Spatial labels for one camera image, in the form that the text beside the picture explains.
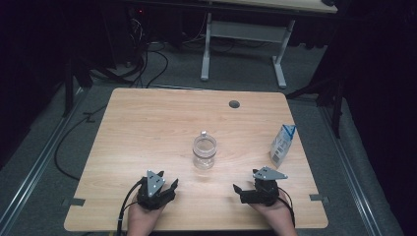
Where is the person's left hand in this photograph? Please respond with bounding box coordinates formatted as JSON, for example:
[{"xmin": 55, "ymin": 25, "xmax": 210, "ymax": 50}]
[{"xmin": 126, "ymin": 195, "xmax": 165, "ymax": 236}]

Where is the person's right hand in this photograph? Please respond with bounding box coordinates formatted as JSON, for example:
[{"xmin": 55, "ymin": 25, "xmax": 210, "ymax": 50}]
[{"xmin": 248, "ymin": 192, "xmax": 298, "ymax": 236}]

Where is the desk with white metal legs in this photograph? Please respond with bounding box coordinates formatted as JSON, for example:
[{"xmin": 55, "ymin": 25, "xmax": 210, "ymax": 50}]
[{"xmin": 200, "ymin": 0, "xmax": 339, "ymax": 89}]

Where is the clear jar with hinged lid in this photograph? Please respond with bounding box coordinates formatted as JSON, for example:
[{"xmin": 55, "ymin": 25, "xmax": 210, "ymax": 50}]
[{"xmin": 192, "ymin": 130, "xmax": 218, "ymax": 171}]

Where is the black metal stand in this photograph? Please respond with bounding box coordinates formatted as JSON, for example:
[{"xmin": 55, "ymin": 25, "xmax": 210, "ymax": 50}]
[
  {"xmin": 284, "ymin": 77, "xmax": 346, "ymax": 140},
  {"xmin": 61, "ymin": 58, "xmax": 93, "ymax": 119}
]

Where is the grey tape strip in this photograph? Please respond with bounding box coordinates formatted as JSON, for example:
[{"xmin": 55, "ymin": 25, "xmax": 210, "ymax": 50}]
[
  {"xmin": 309, "ymin": 193, "xmax": 330, "ymax": 203},
  {"xmin": 61, "ymin": 197, "xmax": 87, "ymax": 207}
]

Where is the metal floor rail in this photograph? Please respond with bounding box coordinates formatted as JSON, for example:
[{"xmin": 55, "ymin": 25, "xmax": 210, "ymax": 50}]
[
  {"xmin": 319, "ymin": 105, "xmax": 384, "ymax": 236},
  {"xmin": 0, "ymin": 87, "xmax": 90, "ymax": 232}
]

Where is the white and blue packet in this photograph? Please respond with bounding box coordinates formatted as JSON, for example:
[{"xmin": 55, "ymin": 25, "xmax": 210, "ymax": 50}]
[{"xmin": 268, "ymin": 124, "xmax": 297, "ymax": 168}]

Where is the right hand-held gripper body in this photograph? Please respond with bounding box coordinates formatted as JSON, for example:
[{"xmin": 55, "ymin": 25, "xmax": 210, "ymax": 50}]
[{"xmin": 239, "ymin": 165, "xmax": 289, "ymax": 207}]

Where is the left hand-held gripper black cable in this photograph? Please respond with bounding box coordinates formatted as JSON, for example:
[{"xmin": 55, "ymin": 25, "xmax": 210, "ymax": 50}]
[{"xmin": 115, "ymin": 178, "xmax": 146, "ymax": 236}]

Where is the dark computer with red light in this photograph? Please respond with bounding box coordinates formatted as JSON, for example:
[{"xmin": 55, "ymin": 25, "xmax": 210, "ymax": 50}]
[{"xmin": 127, "ymin": 5, "xmax": 149, "ymax": 68}]

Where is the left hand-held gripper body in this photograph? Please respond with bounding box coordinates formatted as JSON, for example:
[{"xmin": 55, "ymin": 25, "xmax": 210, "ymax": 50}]
[{"xmin": 136, "ymin": 169, "xmax": 177, "ymax": 211}]

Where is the bundle of black cables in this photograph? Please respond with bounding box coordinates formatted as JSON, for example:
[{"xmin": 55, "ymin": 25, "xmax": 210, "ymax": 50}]
[{"xmin": 88, "ymin": 40, "xmax": 170, "ymax": 89}]

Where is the right hand-held gripper black cable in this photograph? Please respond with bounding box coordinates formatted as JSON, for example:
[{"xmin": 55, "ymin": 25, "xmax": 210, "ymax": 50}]
[{"xmin": 276, "ymin": 186, "xmax": 296, "ymax": 229}]

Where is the hand-held gripper black cable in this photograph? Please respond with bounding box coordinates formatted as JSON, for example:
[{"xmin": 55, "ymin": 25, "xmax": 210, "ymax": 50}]
[
  {"xmin": 115, "ymin": 178, "xmax": 146, "ymax": 236},
  {"xmin": 276, "ymin": 186, "xmax": 296, "ymax": 229}
]

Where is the long black floor cable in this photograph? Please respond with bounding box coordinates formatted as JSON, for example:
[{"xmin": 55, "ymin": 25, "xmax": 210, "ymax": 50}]
[{"xmin": 53, "ymin": 103, "xmax": 109, "ymax": 182}]

